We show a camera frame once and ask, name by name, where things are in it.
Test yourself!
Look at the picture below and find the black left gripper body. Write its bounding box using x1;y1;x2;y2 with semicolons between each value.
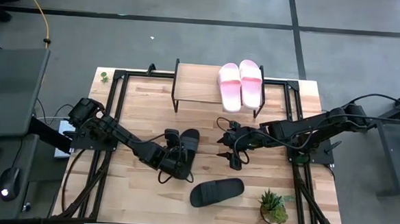
157;145;190;180

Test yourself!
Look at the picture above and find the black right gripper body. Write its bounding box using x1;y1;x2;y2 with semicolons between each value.
220;121;260;151

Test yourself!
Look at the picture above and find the black slide sandal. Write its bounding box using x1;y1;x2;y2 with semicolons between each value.
168;126;201;181
188;175;246;210

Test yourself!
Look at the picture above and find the green succulent in pot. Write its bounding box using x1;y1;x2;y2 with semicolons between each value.
258;187;296;224

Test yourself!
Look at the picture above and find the white box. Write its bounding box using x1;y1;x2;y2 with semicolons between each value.
53;119;77;160

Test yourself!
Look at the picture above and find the dark grey metal stand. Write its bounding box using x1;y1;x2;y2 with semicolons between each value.
370;83;400;199

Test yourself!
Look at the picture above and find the black computer mouse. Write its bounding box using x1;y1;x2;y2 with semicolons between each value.
0;165;23;203

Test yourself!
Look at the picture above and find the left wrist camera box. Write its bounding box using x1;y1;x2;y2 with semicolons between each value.
163;128;182;148

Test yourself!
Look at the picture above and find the wooden shelf, black metal frame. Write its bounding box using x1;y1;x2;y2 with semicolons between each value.
170;58;268;119

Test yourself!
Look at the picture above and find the black aluminium table frame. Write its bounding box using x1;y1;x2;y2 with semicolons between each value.
51;58;350;224

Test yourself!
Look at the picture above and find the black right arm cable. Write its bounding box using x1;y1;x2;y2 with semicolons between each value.
233;86;400;171

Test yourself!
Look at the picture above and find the yellow cable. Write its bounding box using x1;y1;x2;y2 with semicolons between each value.
14;0;54;49

